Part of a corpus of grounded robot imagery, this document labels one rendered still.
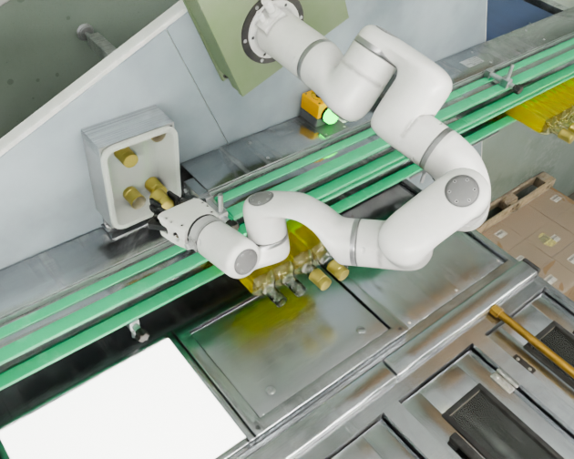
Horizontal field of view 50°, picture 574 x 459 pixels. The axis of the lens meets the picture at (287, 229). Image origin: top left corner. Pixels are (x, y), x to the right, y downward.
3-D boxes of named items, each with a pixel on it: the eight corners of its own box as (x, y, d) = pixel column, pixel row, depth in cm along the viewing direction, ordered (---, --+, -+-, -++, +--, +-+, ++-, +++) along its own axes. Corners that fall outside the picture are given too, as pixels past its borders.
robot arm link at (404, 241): (370, 182, 114) (356, 159, 100) (489, 188, 108) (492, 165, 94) (361, 269, 112) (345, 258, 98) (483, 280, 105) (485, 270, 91)
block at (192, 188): (181, 211, 149) (198, 228, 145) (179, 181, 142) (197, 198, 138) (194, 206, 150) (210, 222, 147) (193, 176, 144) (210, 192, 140)
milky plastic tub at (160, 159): (96, 211, 139) (114, 233, 134) (80, 129, 123) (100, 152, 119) (162, 184, 147) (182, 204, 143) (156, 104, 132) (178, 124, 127)
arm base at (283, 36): (230, 21, 121) (273, 56, 113) (275, -26, 121) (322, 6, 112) (264, 67, 134) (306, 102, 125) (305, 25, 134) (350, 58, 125)
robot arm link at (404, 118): (413, 167, 105) (471, 85, 99) (311, 91, 113) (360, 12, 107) (427, 168, 113) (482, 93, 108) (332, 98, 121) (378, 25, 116)
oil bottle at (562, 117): (504, 102, 213) (574, 143, 199) (508, 88, 210) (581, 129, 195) (513, 97, 216) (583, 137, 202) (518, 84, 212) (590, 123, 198)
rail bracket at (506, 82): (480, 76, 192) (515, 96, 185) (487, 55, 187) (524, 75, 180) (487, 73, 194) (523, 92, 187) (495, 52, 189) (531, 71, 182)
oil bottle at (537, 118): (494, 107, 211) (564, 149, 196) (498, 93, 207) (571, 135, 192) (503, 103, 213) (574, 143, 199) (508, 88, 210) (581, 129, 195)
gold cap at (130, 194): (139, 210, 139) (130, 199, 142) (148, 198, 139) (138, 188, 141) (128, 207, 136) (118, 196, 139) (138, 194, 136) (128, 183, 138)
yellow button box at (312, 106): (298, 115, 166) (315, 127, 162) (301, 90, 160) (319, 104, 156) (317, 107, 169) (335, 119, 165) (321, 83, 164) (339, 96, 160)
